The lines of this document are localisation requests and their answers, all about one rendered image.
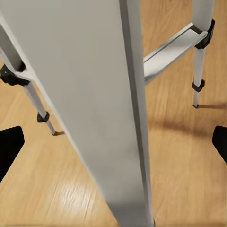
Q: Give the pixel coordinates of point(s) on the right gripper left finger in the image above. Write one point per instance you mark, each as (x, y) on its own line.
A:
(11, 141)

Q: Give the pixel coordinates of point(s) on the camera tripod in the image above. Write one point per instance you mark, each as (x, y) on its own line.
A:
(86, 57)

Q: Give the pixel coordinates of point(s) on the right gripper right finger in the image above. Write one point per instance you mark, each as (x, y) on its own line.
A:
(219, 140)

